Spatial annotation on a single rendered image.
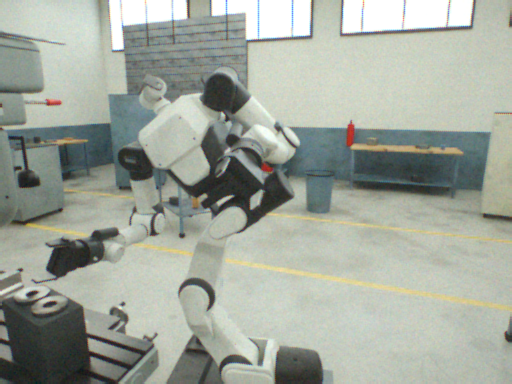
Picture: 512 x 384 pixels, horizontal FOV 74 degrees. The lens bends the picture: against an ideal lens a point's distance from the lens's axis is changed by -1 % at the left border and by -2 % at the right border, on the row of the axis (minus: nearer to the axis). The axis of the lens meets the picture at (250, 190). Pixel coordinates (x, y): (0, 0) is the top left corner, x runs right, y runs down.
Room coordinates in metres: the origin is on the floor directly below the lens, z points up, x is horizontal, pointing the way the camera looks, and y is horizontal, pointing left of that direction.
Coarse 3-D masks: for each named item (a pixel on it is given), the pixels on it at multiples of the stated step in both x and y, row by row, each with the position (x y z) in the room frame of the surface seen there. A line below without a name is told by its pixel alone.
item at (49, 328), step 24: (48, 288) 0.92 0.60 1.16; (24, 312) 0.81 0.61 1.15; (48, 312) 0.79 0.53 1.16; (72, 312) 0.82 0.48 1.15; (24, 336) 0.80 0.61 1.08; (48, 336) 0.77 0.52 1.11; (72, 336) 0.82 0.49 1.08; (24, 360) 0.82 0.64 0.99; (48, 360) 0.76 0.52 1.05; (72, 360) 0.81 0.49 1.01
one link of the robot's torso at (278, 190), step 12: (264, 180) 1.14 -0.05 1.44; (276, 180) 1.13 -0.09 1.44; (216, 192) 1.15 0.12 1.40; (228, 192) 1.14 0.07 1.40; (276, 192) 1.12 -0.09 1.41; (288, 192) 1.12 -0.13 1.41; (204, 204) 1.15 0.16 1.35; (216, 204) 1.23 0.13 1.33; (264, 204) 1.13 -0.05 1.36; (276, 204) 1.13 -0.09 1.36; (264, 216) 1.16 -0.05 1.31
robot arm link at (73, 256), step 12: (72, 240) 0.91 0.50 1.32; (84, 240) 0.97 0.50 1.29; (60, 252) 0.90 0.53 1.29; (72, 252) 0.89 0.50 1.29; (84, 252) 0.95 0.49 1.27; (96, 252) 0.98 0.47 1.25; (48, 264) 0.89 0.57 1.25; (60, 264) 0.88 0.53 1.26; (72, 264) 0.91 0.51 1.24; (84, 264) 0.95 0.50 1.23; (60, 276) 0.88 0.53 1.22
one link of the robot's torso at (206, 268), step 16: (240, 208) 1.13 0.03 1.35; (224, 224) 1.11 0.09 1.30; (240, 224) 1.11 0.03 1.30; (208, 240) 1.13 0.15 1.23; (224, 240) 1.12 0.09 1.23; (192, 256) 1.18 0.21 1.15; (208, 256) 1.16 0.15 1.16; (224, 256) 1.19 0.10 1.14; (192, 272) 1.18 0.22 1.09; (208, 272) 1.17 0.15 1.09; (208, 288) 1.15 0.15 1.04
